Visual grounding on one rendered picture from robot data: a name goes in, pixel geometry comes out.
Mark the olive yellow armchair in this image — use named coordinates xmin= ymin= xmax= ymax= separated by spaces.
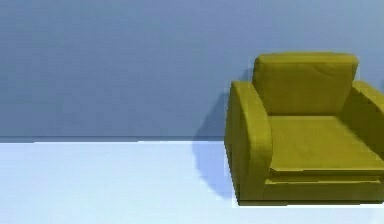
xmin=223 ymin=51 xmax=384 ymax=207

